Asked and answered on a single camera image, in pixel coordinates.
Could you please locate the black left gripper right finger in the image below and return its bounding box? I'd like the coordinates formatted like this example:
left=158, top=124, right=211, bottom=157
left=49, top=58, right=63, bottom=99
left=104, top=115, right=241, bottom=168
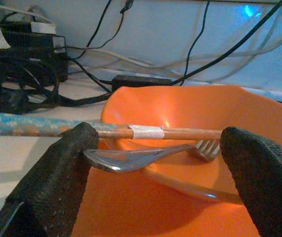
left=220, top=126, right=282, bottom=237

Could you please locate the black power cable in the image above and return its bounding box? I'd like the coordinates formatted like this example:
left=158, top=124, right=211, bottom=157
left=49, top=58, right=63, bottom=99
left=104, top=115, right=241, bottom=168
left=172, top=0, right=282, bottom=86
left=179, top=0, right=211, bottom=86
left=67, top=57, right=113, bottom=94
left=85, top=0, right=113, bottom=49

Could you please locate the black charger box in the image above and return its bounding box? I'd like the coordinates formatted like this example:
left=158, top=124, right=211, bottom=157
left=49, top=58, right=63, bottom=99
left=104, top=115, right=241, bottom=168
left=0, top=21, right=69, bottom=83

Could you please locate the black power adapter brick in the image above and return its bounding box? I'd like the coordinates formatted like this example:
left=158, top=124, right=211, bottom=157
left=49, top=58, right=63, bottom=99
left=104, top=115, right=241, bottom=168
left=111, top=75, right=173, bottom=91

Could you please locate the blue patterned wooden chopstick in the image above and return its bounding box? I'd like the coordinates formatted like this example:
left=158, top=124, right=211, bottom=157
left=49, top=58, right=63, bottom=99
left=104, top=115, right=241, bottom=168
left=0, top=111, right=223, bottom=140

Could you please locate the black power strip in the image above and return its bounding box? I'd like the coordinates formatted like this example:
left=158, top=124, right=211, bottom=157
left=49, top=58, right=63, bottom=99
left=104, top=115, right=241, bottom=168
left=0, top=48, right=63, bottom=114

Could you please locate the silver metal fork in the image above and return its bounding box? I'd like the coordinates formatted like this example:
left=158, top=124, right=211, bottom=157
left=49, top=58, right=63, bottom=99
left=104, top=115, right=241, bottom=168
left=83, top=139, right=222, bottom=173

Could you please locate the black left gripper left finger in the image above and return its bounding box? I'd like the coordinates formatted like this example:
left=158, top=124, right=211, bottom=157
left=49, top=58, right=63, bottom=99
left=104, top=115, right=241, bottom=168
left=0, top=122, right=100, bottom=237

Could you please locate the white cable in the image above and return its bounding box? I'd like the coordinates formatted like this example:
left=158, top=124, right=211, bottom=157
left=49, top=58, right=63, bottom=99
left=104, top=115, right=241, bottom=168
left=89, top=29, right=282, bottom=71

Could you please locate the orange bowl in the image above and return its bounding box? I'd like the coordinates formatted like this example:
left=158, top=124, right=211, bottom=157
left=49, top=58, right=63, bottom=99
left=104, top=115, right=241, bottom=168
left=70, top=85, right=282, bottom=237

